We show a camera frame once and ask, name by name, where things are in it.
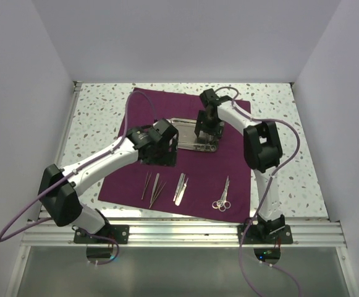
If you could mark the steel surgical scissors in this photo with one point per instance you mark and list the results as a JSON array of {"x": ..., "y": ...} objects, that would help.
[{"x": 214, "y": 205}]

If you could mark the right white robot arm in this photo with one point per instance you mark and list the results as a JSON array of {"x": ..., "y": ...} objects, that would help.
[{"x": 261, "y": 148}]

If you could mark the steel instrument tray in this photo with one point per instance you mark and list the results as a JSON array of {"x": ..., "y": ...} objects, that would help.
[{"x": 187, "y": 137}]

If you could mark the aluminium left side rail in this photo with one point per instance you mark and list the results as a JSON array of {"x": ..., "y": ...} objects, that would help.
[{"x": 69, "y": 123}]

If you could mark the steel hemostat clamp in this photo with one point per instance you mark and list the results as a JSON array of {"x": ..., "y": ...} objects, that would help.
[{"x": 207, "y": 143}]

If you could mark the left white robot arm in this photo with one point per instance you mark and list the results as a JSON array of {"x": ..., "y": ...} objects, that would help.
[{"x": 61, "y": 188}]

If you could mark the steel surgical forceps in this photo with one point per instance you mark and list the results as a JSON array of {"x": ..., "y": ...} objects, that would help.
[{"x": 147, "y": 181}]

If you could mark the aluminium rail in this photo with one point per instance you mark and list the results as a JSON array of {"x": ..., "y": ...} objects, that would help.
[
  {"x": 181, "y": 232},
  {"x": 69, "y": 123}
]

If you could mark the purple surgical cloth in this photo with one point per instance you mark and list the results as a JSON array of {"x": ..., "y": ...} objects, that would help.
[{"x": 206, "y": 173}]

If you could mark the steel scalpel handle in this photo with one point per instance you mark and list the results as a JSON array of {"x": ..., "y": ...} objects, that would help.
[
  {"x": 179, "y": 185},
  {"x": 176, "y": 202},
  {"x": 183, "y": 190}
]

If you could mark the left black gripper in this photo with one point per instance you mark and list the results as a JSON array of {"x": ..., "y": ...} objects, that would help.
[{"x": 169, "y": 158}]

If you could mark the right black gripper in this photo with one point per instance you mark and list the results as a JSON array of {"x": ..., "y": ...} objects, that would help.
[{"x": 202, "y": 116}]

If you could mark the aluminium front rail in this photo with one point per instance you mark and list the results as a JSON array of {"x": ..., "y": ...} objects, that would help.
[{"x": 181, "y": 232}]

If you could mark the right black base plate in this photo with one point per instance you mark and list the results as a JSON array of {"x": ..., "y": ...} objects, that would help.
[{"x": 255, "y": 235}]

